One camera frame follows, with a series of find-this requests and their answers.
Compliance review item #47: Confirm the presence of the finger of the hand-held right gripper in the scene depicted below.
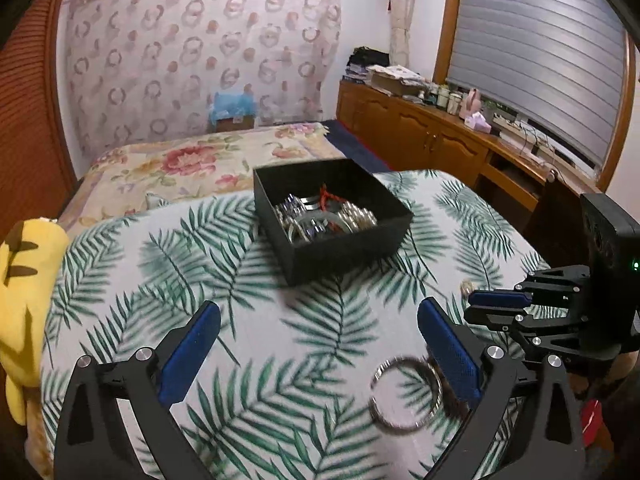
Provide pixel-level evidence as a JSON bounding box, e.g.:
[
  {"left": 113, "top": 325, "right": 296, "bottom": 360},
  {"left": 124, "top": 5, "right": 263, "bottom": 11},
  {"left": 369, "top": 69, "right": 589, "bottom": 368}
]
[
  {"left": 468, "top": 266, "right": 592, "bottom": 311},
  {"left": 463, "top": 306, "right": 571, "bottom": 346}
]

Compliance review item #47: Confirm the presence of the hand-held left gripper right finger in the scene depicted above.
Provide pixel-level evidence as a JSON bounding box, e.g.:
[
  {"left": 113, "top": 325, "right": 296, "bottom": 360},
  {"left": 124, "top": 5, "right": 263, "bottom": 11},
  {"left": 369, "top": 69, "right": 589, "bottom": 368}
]
[{"left": 416, "top": 297, "right": 586, "bottom": 480}]

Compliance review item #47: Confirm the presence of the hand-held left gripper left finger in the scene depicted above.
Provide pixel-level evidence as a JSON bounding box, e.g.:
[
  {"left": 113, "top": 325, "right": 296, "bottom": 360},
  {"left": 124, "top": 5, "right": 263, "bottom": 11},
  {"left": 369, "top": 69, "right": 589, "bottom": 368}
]
[{"left": 54, "top": 300, "right": 222, "bottom": 480}]

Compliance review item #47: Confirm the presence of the silver bangle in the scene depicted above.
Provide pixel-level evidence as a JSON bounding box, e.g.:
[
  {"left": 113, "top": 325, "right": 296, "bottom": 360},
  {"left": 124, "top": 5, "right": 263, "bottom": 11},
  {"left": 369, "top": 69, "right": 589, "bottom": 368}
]
[
  {"left": 274, "top": 195, "right": 346, "bottom": 247},
  {"left": 369, "top": 355, "right": 446, "bottom": 433}
]

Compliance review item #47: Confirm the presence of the black cardboard box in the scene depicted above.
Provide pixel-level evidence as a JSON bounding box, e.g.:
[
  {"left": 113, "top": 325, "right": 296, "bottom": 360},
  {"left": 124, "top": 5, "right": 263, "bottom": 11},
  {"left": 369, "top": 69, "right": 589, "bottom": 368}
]
[{"left": 252, "top": 157, "right": 414, "bottom": 288}]

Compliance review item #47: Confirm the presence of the red cord bracelet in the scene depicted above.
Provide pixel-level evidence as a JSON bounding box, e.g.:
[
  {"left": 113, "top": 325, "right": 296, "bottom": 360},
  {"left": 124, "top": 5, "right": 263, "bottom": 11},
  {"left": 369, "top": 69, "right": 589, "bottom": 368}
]
[{"left": 317, "top": 184, "right": 349, "bottom": 209}]

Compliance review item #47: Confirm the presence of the leaf-print tablecloth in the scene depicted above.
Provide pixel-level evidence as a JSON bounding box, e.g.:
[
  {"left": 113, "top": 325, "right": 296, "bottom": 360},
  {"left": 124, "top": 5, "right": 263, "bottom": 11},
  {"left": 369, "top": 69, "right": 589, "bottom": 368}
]
[{"left": 40, "top": 169, "right": 566, "bottom": 480}]

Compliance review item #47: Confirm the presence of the red patterned blanket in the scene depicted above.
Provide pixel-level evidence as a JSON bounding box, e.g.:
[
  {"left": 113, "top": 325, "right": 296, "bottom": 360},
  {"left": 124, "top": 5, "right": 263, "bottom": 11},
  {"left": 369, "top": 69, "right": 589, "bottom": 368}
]
[{"left": 580, "top": 399, "right": 604, "bottom": 447}]

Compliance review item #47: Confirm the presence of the white power strip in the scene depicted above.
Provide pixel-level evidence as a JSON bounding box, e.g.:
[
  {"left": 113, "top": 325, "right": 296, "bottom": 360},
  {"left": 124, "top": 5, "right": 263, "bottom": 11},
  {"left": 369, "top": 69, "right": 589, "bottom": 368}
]
[{"left": 492, "top": 112, "right": 557, "bottom": 161}]

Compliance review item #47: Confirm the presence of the yellow plush toy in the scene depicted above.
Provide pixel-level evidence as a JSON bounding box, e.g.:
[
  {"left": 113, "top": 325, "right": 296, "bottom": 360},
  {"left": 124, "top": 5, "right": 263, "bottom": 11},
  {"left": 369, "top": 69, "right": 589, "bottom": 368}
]
[{"left": 0, "top": 217, "right": 69, "bottom": 426}]

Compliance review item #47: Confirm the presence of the pink tissue pack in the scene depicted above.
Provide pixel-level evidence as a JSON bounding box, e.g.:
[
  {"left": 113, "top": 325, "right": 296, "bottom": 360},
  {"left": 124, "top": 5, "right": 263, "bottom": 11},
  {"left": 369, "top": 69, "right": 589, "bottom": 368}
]
[{"left": 465, "top": 112, "right": 494, "bottom": 134}]

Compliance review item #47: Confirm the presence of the wooden sideboard cabinet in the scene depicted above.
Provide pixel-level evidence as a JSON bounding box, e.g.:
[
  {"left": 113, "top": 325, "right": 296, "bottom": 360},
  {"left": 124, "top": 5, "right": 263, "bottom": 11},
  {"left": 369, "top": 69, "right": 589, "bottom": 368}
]
[{"left": 336, "top": 80, "right": 601, "bottom": 241}]

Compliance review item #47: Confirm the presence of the floral blanket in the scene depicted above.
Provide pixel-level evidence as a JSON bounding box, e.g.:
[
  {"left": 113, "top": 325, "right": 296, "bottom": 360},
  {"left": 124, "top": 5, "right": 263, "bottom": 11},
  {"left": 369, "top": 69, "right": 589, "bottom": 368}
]
[{"left": 57, "top": 122, "right": 347, "bottom": 241}]

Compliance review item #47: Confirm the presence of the pink figurine bottle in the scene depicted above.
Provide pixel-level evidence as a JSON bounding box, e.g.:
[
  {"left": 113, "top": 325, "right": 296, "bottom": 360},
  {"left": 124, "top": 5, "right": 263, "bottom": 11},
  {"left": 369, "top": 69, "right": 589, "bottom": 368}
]
[{"left": 460, "top": 87, "right": 484, "bottom": 117}]

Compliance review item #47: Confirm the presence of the navy blanket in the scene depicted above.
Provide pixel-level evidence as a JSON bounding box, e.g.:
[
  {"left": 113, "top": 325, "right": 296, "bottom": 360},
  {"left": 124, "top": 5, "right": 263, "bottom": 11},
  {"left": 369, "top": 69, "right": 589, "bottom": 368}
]
[{"left": 322, "top": 120, "right": 401, "bottom": 173}]

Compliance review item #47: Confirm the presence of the row of small bottles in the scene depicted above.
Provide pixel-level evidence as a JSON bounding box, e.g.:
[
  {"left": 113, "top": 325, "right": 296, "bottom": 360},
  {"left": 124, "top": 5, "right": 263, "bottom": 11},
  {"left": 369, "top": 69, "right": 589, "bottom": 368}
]
[{"left": 417, "top": 82, "right": 464, "bottom": 114}]

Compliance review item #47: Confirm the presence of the small brown cardboard box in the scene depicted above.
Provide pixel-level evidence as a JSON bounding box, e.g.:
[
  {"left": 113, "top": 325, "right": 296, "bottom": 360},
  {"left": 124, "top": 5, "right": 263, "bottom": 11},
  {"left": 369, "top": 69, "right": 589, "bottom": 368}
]
[{"left": 215, "top": 116, "right": 256, "bottom": 134}]

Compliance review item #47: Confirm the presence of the grey window blind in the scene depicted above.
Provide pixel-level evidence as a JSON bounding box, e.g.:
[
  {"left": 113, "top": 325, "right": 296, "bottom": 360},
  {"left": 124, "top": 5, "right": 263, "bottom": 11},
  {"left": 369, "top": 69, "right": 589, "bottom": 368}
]
[{"left": 445, "top": 0, "right": 629, "bottom": 172}]

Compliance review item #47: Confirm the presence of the blue plastic bag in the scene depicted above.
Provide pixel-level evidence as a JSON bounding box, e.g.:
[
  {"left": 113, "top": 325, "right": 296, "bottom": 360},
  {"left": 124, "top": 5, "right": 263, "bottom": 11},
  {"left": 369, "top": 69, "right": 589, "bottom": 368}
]
[{"left": 209, "top": 91, "right": 257, "bottom": 121}]

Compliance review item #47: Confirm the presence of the stack of books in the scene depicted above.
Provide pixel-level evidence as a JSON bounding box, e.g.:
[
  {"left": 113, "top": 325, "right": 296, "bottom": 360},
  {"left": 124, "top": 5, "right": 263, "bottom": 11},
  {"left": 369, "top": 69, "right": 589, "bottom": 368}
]
[{"left": 342, "top": 65, "right": 373, "bottom": 86}]

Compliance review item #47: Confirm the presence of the black bag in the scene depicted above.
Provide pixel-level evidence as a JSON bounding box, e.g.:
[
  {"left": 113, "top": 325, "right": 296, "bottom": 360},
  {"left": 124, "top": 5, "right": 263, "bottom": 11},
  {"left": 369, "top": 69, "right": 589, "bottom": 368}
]
[{"left": 347, "top": 46, "right": 391, "bottom": 69}]

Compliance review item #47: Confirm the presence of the brown slatted wooden wardrobe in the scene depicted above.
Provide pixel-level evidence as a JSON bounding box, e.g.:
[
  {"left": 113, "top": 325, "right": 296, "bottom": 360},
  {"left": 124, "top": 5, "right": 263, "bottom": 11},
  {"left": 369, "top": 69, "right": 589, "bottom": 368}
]
[{"left": 0, "top": 0, "right": 79, "bottom": 241}]

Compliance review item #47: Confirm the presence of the beige window curtain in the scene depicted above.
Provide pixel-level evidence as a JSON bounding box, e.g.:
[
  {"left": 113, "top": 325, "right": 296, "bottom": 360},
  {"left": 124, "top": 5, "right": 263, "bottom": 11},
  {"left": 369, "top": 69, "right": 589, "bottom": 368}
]
[{"left": 387, "top": 0, "right": 419, "bottom": 69}]

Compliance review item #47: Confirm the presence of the circle-print curtain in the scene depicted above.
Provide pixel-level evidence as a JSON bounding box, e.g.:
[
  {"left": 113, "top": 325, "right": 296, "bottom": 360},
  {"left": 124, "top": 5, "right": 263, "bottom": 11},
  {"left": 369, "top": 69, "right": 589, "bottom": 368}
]
[{"left": 62, "top": 0, "right": 344, "bottom": 161}]

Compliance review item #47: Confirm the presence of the wooden window frame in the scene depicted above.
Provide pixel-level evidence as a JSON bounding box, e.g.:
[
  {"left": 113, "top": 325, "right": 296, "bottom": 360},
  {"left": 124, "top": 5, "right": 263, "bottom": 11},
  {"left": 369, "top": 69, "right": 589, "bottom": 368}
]
[{"left": 432, "top": 0, "right": 640, "bottom": 194}]

